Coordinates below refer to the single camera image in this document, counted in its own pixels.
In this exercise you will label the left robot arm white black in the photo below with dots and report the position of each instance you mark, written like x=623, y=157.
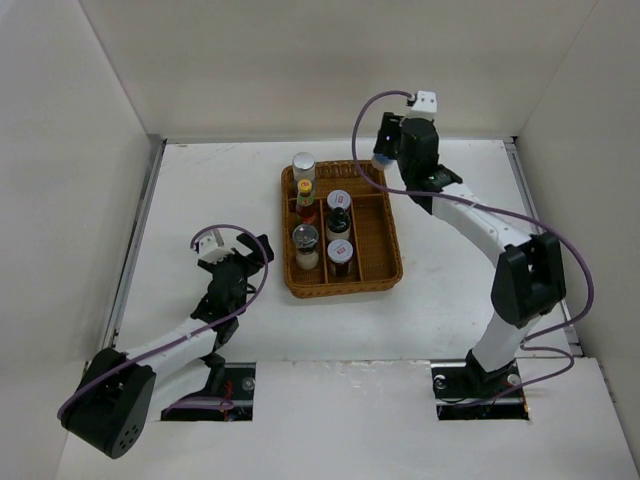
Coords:
x=109, y=408

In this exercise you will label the blue label bead bottle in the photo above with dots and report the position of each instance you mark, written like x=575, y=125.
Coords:
x=303, y=166

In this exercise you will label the black cap white powder bottle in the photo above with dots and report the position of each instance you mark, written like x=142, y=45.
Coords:
x=338, y=225

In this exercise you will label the red sauce bottle yellow cap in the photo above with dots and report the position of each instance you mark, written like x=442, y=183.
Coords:
x=305, y=202

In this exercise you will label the brown wicker divided basket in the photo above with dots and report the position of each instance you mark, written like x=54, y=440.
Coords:
x=376, y=263

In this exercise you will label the black top salt grinder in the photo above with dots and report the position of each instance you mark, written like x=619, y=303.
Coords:
x=305, y=238

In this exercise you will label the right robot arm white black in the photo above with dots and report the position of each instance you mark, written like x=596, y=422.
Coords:
x=529, y=275

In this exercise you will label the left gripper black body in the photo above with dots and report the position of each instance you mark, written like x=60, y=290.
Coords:
x=242, y=298

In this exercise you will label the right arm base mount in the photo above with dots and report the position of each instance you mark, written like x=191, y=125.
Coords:
x=457, y=399

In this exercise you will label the satay sauce jar white lid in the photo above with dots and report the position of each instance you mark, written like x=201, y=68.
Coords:
x=339, y=199

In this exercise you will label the aluminium table edge rail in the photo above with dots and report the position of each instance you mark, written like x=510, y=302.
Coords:
x=115, y=311

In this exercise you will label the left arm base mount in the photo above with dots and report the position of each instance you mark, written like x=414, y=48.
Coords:
x=227, y=396

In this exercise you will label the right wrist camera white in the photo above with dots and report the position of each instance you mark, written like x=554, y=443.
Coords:
x=422, y=104

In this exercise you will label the blue label bottle silver cap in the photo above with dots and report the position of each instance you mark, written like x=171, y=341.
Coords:
x=382, y=162

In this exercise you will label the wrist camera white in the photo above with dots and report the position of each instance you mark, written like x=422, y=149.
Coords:
x=211, y=248
x=422, y=104

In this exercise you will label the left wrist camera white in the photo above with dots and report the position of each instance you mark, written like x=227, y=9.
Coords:
x=211, y=248

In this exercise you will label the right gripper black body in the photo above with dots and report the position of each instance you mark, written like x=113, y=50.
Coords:
x=403, y=161

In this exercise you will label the dark spice jar white lid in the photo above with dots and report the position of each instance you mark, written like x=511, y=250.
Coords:
x=340, y=254

